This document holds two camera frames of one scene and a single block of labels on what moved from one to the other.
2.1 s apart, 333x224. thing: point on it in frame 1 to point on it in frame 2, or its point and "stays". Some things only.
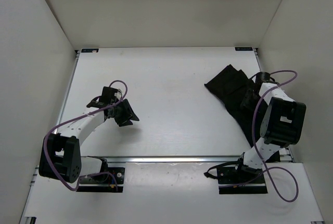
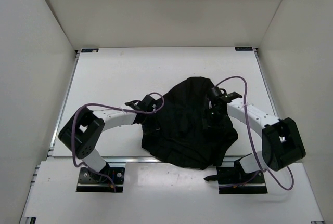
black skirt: (240, 95) to (183, 133)
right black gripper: (246, 104) to (209, 123)
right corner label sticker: (243, 48) stays
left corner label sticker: (89, 50) stays
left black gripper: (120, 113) to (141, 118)
